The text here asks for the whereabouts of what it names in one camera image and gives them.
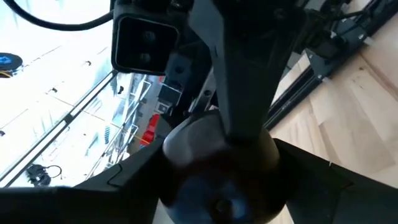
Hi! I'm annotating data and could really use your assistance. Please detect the dark purple plum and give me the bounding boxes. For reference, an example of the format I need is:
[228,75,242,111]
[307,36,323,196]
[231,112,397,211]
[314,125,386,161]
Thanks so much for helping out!
[160,110,282,224]

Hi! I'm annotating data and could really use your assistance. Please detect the black floor cable bundle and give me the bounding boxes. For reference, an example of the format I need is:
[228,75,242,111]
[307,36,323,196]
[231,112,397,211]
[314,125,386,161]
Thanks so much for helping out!
[25,163,63,187]

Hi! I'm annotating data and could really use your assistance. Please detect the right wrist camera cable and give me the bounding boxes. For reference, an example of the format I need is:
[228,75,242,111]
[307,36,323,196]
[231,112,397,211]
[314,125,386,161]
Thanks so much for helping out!
[2,0,115,32]

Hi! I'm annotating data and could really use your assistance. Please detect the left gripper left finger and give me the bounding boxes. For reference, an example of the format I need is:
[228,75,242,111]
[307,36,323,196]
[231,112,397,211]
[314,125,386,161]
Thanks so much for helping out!
[0,139,166,224]

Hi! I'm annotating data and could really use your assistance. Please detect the red bin storage rack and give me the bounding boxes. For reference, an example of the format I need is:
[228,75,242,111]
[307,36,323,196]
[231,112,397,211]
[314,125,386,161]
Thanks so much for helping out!
[139,113,161,147]

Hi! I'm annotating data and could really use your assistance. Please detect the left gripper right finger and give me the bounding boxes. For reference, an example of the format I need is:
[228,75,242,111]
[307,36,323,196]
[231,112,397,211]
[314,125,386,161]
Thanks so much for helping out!
[274,138,398,224]

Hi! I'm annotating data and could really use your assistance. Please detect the round blue black device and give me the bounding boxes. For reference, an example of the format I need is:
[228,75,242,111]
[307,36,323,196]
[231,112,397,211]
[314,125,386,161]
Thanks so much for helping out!
[0,52,24,78]

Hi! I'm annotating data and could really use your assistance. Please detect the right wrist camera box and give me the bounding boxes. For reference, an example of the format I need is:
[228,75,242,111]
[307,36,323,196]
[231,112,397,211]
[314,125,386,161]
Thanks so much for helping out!
[110,4,182,76]

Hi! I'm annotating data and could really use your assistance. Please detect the black aluminium table frame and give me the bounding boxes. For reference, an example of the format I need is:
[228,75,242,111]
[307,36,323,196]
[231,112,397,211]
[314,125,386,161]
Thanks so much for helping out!
[264,0,398,131]

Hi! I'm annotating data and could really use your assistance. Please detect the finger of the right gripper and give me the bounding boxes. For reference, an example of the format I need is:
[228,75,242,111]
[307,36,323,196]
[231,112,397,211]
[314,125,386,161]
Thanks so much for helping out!
[189,0,307,141]

